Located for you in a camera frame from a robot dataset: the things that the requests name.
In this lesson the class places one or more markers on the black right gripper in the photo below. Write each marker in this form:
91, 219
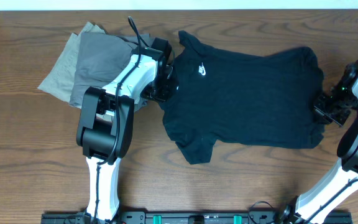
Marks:
320, 112

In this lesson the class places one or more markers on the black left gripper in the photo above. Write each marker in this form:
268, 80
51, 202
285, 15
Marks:
165, 96

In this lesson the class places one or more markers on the black t-shirt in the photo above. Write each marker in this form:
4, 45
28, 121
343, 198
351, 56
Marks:
231, 97

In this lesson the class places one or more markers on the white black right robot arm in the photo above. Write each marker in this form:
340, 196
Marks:
315, 205

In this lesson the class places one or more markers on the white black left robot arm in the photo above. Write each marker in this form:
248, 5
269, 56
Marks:
106, 123

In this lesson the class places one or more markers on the folded dark grey shorts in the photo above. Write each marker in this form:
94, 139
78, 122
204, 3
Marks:
101, 58

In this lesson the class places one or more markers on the folded beige shorts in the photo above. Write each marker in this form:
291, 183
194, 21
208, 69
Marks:
59, 82

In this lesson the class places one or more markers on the black aluminium mounting rail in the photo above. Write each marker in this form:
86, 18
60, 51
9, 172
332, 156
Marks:
138, 217

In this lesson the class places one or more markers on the green rail clamp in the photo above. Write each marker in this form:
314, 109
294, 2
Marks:
237, 219
157, 219

